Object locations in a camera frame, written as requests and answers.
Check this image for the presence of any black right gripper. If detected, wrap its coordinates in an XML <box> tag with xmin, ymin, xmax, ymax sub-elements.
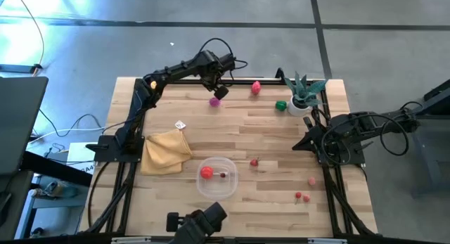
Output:
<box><xmin>292</xmin><ymin>116</ymin><xmax>331</xmax><ymax>164</ymax></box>

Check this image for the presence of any clear plastic tupperware container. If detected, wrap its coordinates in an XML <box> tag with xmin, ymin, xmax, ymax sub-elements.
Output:
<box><xmin>195</xmin><ymin>156</ymin><xmax>239</xmax><ymax>200</ymax></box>

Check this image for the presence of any green plant in white pot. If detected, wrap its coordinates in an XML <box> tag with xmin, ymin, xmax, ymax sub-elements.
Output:
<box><xmin>283</xmin><ymin>71</ymin><xmax>330</xmax><ymax>117</ymax></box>

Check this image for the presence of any yellow folded cloth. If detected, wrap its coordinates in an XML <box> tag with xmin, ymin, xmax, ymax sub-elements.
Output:
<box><xmin>140</xmin><ymin>128</ymin><xmax>193</xmax><ymax>176</ymax></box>

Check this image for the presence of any dark blue-grey cart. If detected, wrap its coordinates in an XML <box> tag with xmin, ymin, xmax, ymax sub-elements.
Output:
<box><xmin>411</xmin><ymin>78</ymin><xmax>450</xmax><ymax>198</ymax></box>

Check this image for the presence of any white printed box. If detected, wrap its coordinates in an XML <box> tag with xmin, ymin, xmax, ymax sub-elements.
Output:
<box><xmin>66</xmin><ymin>141</ymin><xmax>96</xmax><ymax>175</ymax></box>

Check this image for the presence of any black side desk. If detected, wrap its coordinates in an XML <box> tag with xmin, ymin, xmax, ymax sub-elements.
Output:
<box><xmin>20</xmin><ymin>150</ymin><xmax>93</xmax><ymax>188</ymax></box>

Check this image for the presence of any dark grey monitor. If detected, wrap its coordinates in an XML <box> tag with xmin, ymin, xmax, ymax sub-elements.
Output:
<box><xmin>0</xmin><ymin>76</ymin><xmax>49</xmax><ymax>176</ymax></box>

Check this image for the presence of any black floor plate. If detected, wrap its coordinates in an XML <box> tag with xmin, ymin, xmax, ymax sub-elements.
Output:
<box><xmin>0</xmin><ymin>63</ymin><xmax>44</xmax><ymax>75</ymax></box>

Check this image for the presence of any dark grey cabinet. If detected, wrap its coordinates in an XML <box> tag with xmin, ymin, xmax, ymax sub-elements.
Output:
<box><xmin>0</xmin><ymin>169</ymin><xmax>34</xmax><ymax>241</ymax></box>

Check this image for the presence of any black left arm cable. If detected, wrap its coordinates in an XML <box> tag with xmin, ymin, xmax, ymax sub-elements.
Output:
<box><xmin>198</xmin><ymin>37</ymin><xmax>249</xmax><ymax>82</ymax></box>

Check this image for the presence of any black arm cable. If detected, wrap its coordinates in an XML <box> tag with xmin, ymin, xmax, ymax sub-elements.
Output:
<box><xmin>311</xmin><ymin>101</ymin><xmax>425</xmax><ymax>167</ymax></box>
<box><xmin>198</xmin><ymin>37</ymin><xmax>249</xmax><ymax>82</ymax></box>

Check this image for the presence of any black aluminium table frame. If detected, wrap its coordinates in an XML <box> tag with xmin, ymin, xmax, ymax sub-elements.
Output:
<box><xmin>79</xmin><ymin>67</ymin><xmax>380</xmax><ymax>244</ymax></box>

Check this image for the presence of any silver bracket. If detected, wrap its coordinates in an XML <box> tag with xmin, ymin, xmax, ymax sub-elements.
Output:
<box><xmin>111</xmin><ymin>236</ymin><xmax>152</xmax><ymax>244</ymax></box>
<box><xmin>308</xmin><ymin>238</ymin><xmax>348</xmax><ymax>244</ymax></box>

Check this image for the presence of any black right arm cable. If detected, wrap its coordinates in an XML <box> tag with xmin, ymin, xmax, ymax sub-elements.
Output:
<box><xmin>311</xmin><ymin>101</ymin><xmax>425</xmax><ymax>167</ymax></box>

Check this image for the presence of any white cable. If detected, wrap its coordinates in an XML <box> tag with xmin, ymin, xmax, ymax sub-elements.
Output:
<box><xmin>27</xmin><ymin>127</ymin><xmax>107</xmax><ymax>143</ymax></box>

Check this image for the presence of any dark power cable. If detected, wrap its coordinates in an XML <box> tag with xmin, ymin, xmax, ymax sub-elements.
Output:
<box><xmin>86</xmin><ymin>162</ymin><xmax>106</xmax><ymax>228</ymax></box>

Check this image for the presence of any yellow cable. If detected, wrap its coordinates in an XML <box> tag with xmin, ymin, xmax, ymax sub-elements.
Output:
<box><xmin>13</xmin><ymin>0</ymin><xmax>46</xmax><ymax>77</ymax></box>

